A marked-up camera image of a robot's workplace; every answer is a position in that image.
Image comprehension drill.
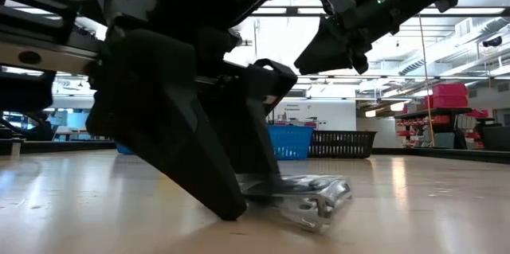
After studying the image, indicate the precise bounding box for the dark grey bin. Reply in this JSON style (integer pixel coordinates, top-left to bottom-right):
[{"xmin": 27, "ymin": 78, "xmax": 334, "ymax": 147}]
[{"xmin": 480, "ymin": 125, "xmax": 510, "ymax": 152}]

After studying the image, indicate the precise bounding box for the blue plastic basket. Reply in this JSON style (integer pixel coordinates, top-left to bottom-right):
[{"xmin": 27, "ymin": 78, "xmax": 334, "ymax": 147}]
[
  {"xmin": 115, "ymin": 142, "xmax": 136, "ymax": 156},
  {"xmin": 267, "ymin": 125, "xmax": 315, "ymax": 161}
]

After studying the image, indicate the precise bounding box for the person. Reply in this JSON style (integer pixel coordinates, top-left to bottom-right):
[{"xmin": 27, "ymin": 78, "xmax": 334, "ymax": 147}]
[{"xmin": 22, "ymin": 111, "xmax": 55, "ymax": 142}]

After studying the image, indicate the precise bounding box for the black plastic basket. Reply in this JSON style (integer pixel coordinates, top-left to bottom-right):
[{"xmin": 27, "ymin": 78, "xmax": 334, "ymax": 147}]
[{"xmin": 309, "ymin": 130, "xmax": 378, "ymax": 159}]

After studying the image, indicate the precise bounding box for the black overhead light bar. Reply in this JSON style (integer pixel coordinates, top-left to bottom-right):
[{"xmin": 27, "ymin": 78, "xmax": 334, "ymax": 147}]
[{"xmin": 250, "ymin": 6, "xmax": 510, "ymax": 18}]

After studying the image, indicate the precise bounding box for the red plastic storage bin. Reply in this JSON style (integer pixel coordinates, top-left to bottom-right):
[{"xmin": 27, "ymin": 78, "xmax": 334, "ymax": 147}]
[
  {"xmin": 432, "ymin": 83, "xmax": 469, "ymax": 97},
  {"xmin": 423, "ymin": 95, "xmax": 469, "ymax": 110}
]

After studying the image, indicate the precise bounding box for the yellowish hanging rope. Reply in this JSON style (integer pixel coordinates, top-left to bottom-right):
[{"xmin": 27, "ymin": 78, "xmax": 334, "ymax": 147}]
[{"xmin": 417, "ymin": 14, "xmax": 436, "ymax": 147}]

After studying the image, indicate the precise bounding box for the silver nail clipper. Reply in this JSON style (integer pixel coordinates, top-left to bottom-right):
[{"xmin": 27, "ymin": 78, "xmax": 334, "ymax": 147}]
[{"xmin": 234, "ymin": 172, "xmax": 354, "ymax": 233}]

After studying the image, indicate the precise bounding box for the black aluminium table frame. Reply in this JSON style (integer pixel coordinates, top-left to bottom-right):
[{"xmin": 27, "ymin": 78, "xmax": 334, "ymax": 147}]
[{"xmin": 0, "ymin": 139, "xmax": 510, "ymax": 164}]

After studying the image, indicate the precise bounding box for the black storage shelf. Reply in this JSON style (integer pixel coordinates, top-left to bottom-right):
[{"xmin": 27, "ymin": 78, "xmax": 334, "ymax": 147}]
[{"xmin": 394, "ymin": 106, "xmax": 473, "ymax": 150}]

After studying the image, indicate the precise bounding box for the black ceiling camera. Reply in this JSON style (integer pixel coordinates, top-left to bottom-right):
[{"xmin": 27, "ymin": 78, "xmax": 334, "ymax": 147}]
[{"xmin": 481, "ymin": 35, "xmax": 504, "ymax": 48}]

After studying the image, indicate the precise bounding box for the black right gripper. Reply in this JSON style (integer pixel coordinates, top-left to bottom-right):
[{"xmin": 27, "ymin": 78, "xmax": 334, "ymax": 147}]
[{"xmin": 294, "ymin": 0, "xmax": 400, "ymax": 76}]

